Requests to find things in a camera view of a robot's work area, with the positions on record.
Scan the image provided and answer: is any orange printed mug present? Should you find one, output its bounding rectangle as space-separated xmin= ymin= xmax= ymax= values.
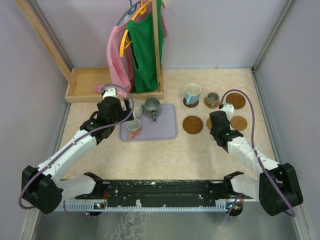
xmin=126 ymin=118 xmax=141 ymax=139

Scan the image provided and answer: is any dark green speckled mug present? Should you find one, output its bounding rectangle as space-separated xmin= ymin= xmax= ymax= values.
xmin=143 ymin=97 xmax=161 ymax=122

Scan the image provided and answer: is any brown grooved coaster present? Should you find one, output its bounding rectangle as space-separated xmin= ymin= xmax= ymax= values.
xmin=182 ymin=115 xmax=204 ymax=135
xmin=226 ymin=92 xmax=246 ymax=110

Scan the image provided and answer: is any small olive green cup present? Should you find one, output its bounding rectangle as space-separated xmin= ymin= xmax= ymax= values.
xmin=207 ymin=92 xmax=220 ymax=106

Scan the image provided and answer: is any light blue mug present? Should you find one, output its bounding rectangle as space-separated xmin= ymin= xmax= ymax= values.
xmin=184 ymin=83 xmax=201 ymax=105

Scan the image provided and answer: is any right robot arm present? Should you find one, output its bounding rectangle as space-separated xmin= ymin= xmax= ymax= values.
xmin=209 ymin=105 xmax=304 ymax=216

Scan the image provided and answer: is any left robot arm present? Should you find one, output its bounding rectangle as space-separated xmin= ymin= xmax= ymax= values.
xmin=18 ymin=84 xmax=134 ymax=214

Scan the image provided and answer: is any woven rattan coaster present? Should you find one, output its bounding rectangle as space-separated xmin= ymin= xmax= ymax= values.
xmin=206 ymin=117 xmax=212 ymax=130

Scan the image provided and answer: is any light bamboo coaster right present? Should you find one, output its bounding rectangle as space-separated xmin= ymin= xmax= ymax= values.
xmin=230 ymin=115 xmax=248 ymax=131

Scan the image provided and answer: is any light wood coaster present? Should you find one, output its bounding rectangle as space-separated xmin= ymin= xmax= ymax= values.
xmin=204 ymin=96 xmax=220 ymax=109

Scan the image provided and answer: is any dark walnut coaster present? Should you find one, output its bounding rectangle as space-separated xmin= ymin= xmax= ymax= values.
xmin=182 ymin=97 xmax=200 ymax=109

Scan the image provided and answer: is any white speckled mug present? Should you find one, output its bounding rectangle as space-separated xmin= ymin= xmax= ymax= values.
xmin=133 ymin=99 xmax=143 ymax=119

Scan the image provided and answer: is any pink shirt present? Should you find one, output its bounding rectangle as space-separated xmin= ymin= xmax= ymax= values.
xmin=106 ymin=3 xmax=168 ymax=97

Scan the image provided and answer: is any wooden rack base tray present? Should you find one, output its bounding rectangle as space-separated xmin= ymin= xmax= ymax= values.
xmin=64 ymin=64 xmax=165 ymax=104

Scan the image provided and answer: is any lavender plastic tray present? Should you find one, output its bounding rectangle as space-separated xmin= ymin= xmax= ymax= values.
xmin=119 ymin=103 xmax=178 ymax=142

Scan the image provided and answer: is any yellow hanger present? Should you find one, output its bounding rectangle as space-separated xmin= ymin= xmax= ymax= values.
xmin=119 ymin=0 xmax=168 ymax=59

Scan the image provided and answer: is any green tank top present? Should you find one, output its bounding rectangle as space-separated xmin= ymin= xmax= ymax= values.
xmin=127 ymin=13 xmax=158 ymax=94

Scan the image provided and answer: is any grey blue hanger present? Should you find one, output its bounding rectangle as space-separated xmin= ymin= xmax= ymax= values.
xmin=116 ymin=0 xmax=141 ymax=26

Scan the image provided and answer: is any leaning wooden beam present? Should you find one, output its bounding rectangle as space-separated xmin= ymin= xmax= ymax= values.
xmin=15 ymin=0 xmax=76 ymax=89

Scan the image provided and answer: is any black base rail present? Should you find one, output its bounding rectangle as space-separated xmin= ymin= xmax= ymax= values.
xmin=75 ymin=180 xmax=238 ymax=208

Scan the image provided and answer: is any wooden rack post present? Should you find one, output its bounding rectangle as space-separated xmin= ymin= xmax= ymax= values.
xmin=151 ymin=0 xmax=161 ymax=92

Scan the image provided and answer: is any aluminium frame rail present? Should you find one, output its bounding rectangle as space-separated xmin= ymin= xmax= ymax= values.
xmin=32 ymin=180 xmax=304 ymax=213

